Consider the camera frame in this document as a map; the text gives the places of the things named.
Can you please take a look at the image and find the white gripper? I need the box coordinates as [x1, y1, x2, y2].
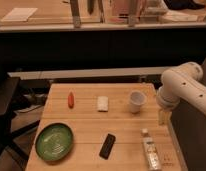
[156, 87, 179, 125]

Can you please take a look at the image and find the white sponge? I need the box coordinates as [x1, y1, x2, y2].
[97, 96, 109, 112]

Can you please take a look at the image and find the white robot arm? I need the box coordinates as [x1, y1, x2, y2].
[156, 62, 206, 125]

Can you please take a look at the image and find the white paper cup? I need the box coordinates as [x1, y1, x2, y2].
[129, 91, 146, 113]

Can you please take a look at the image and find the clear plastic water bottle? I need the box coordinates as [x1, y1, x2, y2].
[141, 128, 162, 171]

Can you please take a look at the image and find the black remote control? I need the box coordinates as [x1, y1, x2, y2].
[99, 134, 116, 159]

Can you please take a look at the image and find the orange carrot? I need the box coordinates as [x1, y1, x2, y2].
[68, 92, 74, 108]

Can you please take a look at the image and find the green plate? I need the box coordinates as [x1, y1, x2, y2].
[35, 123, 74, 162]

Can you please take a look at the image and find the black chair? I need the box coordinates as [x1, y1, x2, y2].
[0, 77, 40, 161]

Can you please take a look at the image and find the white paper sheet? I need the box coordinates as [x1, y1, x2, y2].
[1, 8, 37, 22]

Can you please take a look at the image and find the long grey bench rail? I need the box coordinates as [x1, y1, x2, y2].
[9, 67, 166, 80]

